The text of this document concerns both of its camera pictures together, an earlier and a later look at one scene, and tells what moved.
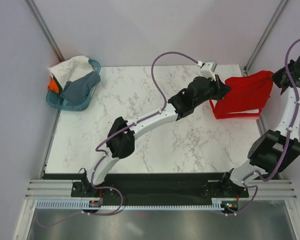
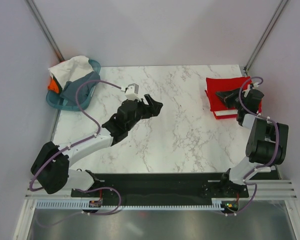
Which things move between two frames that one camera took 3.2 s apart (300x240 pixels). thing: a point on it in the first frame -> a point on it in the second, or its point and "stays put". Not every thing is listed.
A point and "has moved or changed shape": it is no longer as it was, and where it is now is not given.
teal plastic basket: (55, 100) stays put
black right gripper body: (278, 76) -> (232, 100)
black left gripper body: (214, 92) -> (143, 111)
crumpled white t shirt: (71, 69) stays put
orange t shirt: (53, 85) stays put
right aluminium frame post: (263, 36) stays put
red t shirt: (247, 97) has moved or changed shape
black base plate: (153, 185) stays put
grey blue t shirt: (75, 92) stays put
